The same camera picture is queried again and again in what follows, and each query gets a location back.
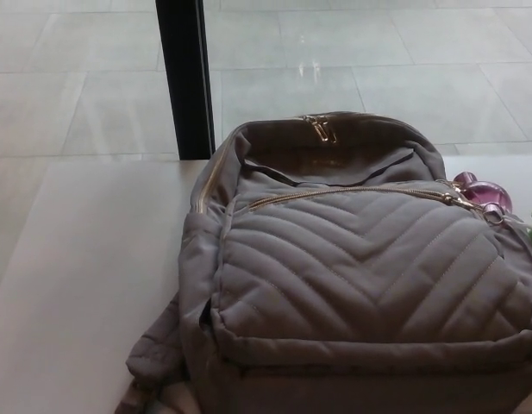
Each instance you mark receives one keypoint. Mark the grey quilted backpack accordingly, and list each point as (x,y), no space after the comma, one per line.
(360,276)

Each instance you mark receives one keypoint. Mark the pink glass perfume bottle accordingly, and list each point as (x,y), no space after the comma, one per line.
(485,193)

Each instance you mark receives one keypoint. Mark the black vertical frame post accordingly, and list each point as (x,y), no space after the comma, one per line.
(183,77)

